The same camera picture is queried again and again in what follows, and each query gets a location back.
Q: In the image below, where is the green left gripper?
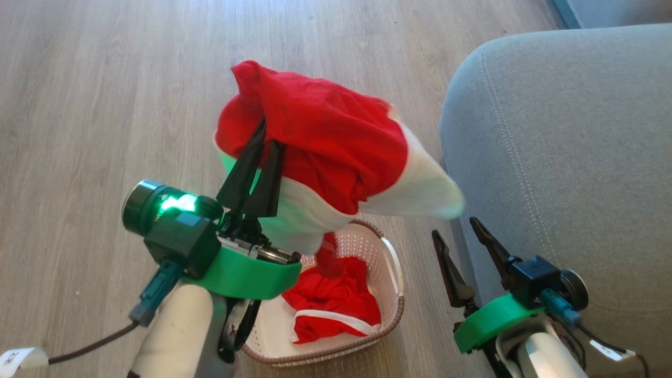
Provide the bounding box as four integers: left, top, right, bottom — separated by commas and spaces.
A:
184, 116, 303, 301

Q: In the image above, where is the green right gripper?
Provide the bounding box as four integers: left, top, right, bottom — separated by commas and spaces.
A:
431, 216, 547, 354

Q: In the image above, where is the red garment wide white trim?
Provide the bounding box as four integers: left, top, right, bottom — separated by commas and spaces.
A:
213, 59, 466, 279

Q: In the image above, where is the red garment narrow white trim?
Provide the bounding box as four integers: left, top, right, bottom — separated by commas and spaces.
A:
282, 256, 382, 344

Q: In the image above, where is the white plastic laundry basket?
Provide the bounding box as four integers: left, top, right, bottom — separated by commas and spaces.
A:
241, 219, 406, 366

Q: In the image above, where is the grey fabric sofa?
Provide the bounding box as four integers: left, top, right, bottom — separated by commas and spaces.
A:
438, 23, 672, 378

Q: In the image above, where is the blue-grey upholstered furniture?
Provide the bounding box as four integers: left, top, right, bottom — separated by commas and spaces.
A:
552, 0, 672, 29

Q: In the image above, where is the right camera cable teal plug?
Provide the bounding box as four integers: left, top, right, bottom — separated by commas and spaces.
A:
540, 289, 650, 378

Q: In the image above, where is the camera cable teal plug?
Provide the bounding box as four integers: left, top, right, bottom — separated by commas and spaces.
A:
540, 289, 650, 378
47, 261, 183, 365

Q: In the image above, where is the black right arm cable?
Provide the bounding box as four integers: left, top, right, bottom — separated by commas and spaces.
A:
480, 340, 514, 378

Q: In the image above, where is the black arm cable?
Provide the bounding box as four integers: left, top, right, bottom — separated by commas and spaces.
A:
217, 298, 262, 364
480, 340, 514, 378

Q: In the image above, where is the left camera cable teal plug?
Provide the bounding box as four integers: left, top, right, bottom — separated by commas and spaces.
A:
47, 261, 183, 365

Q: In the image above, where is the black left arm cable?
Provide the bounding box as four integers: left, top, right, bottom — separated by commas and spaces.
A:
217, 298, 262, 364

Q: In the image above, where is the white right cable label tag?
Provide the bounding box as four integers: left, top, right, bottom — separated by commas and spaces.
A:
589, 340, 636, 362

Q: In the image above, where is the white cable label tag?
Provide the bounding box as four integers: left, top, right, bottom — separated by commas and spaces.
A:
589, 340, 636, 362
0, 346, 49, 377

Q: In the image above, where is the white left cable label tag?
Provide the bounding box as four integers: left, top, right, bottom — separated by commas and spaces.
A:
0, 346, 49, 377

